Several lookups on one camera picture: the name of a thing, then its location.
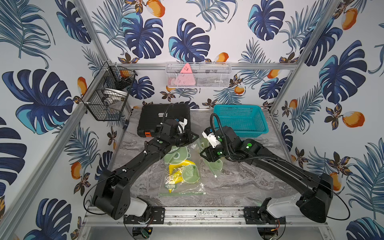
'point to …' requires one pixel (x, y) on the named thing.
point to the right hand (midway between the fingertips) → (204, 150)
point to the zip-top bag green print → (215, 166)
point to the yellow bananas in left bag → (175, 175)
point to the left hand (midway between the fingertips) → (199, 134)
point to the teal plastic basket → (249, 121)
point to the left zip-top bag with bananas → (193, 184)
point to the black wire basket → (106, 98)
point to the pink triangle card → (186, 77)
